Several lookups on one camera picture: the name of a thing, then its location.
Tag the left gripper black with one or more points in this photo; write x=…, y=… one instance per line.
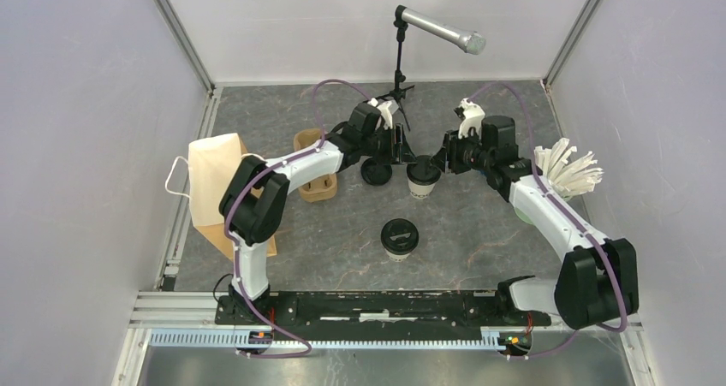
x=406, y=155

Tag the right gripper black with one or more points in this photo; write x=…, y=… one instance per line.
x=449, y=155

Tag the black lid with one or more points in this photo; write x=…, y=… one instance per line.
x=399, y=234
x=423, y=171
x=374, y=173

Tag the white paper cup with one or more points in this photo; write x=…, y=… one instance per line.
x=419, y=191
x=398, y=256

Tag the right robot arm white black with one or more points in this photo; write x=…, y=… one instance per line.
x=597, y=283

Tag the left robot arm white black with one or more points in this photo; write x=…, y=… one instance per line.
x=253, y=204

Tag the cardboard cup carrier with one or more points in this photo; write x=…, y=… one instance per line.
x=324, y=187

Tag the green cup holder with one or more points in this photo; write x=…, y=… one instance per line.
x=526, y=210

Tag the black microphone tripod stand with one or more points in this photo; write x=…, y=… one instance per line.
x=398, y=93

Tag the silver microphone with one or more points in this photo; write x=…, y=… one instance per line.
x=470, y=42

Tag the white wrapped straws bundle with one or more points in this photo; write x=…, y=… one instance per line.
x=569, y=176

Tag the brown paper bag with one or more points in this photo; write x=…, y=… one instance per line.
x=211, y=163

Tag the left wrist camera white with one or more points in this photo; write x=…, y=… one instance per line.
x=387, y=109

